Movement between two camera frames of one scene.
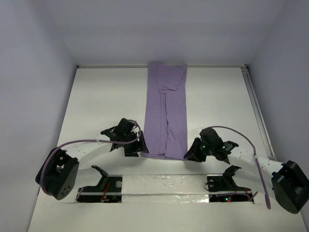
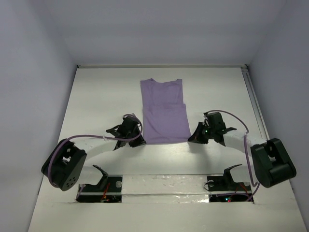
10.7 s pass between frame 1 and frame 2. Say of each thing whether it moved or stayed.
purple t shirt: moved
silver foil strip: stayed
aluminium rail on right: stayed
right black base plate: stayed
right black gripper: moved
